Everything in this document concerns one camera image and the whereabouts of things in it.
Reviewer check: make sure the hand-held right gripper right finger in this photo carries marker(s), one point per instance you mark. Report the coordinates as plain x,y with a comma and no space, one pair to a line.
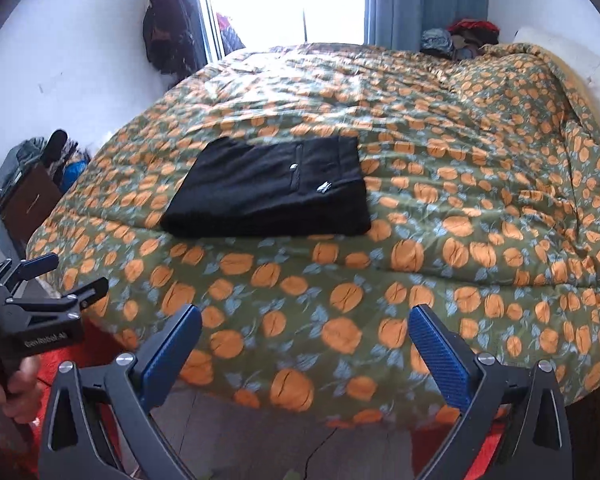
437,355

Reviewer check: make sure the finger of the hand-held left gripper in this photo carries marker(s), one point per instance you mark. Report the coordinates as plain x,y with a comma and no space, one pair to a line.
87,291
40,262

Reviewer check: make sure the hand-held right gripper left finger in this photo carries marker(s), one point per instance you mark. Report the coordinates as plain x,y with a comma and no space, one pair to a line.
170,350

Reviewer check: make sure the black pants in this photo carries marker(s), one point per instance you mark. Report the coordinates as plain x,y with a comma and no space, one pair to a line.
260,195

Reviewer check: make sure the person's left hand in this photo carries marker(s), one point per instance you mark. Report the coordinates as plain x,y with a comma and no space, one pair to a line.
25,385

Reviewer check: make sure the brown board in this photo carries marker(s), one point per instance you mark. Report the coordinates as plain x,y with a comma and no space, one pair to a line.
32,205

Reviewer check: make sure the grey bag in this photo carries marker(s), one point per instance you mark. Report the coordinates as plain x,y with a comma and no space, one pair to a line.
22,160

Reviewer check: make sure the black padded object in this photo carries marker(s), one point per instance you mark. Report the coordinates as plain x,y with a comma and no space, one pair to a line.
56,152

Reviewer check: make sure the pumpkin print blanket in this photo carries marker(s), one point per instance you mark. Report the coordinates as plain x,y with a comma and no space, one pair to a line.
430,185

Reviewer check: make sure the dark hanging jacket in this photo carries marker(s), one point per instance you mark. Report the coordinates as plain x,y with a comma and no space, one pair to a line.
172,20

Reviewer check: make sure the red and blue cloth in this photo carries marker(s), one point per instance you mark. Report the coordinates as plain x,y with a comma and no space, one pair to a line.
227,32

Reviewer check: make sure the pile of red and grey clothes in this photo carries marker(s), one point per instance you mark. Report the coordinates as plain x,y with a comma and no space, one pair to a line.
460,37

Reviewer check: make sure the white pillow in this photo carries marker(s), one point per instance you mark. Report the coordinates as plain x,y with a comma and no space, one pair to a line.
570,47

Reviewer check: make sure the bright window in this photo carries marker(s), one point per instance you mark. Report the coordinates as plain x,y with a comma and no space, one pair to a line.
285,0

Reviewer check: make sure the blue-grey curtain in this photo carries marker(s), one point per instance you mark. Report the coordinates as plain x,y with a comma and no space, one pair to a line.
425,0

